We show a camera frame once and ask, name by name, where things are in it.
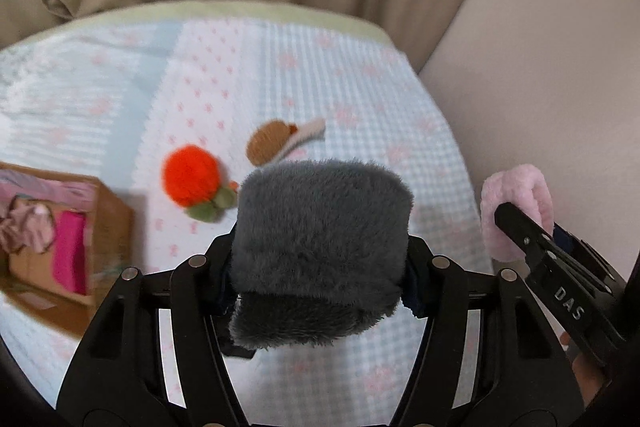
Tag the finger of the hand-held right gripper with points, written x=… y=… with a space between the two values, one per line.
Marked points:
x=520 y=232
x=590 y=259

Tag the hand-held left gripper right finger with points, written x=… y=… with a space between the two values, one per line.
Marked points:
x=426 y=268

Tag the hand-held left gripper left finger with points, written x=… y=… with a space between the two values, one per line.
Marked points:
x=216 y=268

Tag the pink fluffy scrunchie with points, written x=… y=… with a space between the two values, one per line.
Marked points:
x=510 y=192

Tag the cardboard box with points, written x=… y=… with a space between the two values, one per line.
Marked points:
x=112 y=237

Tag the grey plush cuff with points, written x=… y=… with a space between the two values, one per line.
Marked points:
x=320 y=237

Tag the person's right hand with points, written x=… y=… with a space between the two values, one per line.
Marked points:
x=589 y=379

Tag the orange pompom with green leaves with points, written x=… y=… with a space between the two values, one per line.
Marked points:
x=190 y=174

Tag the brown plush toy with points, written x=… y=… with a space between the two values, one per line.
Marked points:
x=267 y=143

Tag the magenta cloth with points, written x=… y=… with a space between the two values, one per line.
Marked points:
x=70 y=252

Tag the pink striped cloth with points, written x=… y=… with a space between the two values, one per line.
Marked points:
x=47 y=189

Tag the pale pink garment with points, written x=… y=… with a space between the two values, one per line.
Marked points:
x=25 y=222

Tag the light green bed sheet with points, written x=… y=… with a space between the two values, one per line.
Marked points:
x=240 y=9

